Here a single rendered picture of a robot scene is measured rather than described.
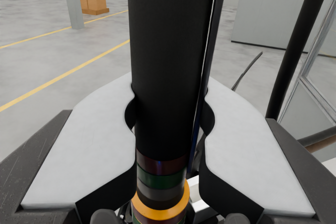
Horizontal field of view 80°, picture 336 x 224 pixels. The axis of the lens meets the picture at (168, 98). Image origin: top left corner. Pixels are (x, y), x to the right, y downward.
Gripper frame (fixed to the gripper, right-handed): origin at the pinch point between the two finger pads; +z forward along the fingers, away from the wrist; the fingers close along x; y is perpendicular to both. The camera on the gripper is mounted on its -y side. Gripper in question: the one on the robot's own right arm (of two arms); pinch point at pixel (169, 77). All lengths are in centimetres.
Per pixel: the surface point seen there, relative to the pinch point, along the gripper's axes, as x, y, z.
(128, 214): -5.0, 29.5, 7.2
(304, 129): 86, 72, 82
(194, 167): 6.3, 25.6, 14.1
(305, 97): 89, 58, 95
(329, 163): 35.6, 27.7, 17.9
